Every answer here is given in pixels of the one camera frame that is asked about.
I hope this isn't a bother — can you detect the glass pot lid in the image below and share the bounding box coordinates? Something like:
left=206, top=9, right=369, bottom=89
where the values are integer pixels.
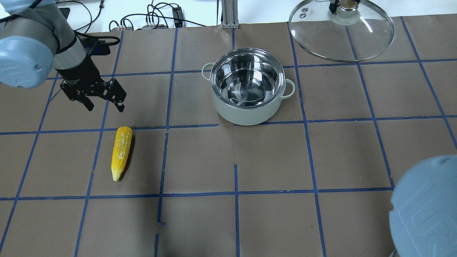
left=288, top=0, right=395, bottom=63

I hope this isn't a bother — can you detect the pale green steel pot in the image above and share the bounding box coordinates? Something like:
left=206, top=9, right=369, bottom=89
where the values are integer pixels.
left=201, top=47, right=296, bottom=126

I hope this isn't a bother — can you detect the yellow corn cob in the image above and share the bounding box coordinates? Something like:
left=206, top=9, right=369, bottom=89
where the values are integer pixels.
left=110, top=126, right=133, bottom=182

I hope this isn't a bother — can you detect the black power adapter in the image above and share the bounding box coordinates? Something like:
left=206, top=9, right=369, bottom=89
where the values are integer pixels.
left=172, top=7, right=184, bottom=28

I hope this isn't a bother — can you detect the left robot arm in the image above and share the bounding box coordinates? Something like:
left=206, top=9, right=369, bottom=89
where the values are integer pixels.
left=0, top=0, right=127, bottom=112

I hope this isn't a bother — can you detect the aluminium frame post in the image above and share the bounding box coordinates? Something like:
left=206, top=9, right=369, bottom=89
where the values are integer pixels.
left=221, top=0, right=239, bottom=29

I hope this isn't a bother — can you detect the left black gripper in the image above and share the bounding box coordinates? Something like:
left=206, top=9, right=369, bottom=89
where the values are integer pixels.
left=59, top=59, right=127, bottom=113

